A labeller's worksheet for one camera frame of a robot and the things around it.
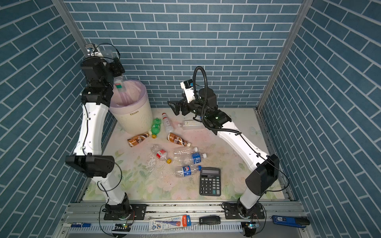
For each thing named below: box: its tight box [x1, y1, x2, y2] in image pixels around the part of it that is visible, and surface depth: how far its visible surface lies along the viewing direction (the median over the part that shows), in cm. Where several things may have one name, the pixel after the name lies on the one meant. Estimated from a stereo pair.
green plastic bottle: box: [150, 117, 162, 139], surface depth 104 cm
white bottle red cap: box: [161, 112, 174, 134], surface depth 107 cm
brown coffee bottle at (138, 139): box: [127, 130, 152, 148], surface depth 98 cm
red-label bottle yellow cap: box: [150, 143, 173, 165], surface depth 91 cm
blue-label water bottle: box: [180, 152, 207, 166], surface depth 90 cm
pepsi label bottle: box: [175, 165, 202, 178], surface depth 86 cm
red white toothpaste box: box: [148, 214, 192, 232], surface depth 71 cm
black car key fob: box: [198, 214, 221, 225], surface depth 71 cm
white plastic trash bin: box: [108, 79, 154, 135], surface depth 95 cm
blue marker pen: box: [70, 222, 92, 228], surface depth 71 cm
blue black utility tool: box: [272, 215, 311, 229], surface depth 71 cm
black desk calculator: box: [199, 167, 222, 197], surface depth 83 cm
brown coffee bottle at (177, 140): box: [166, 132, 191, 147], surface depth 98 cm
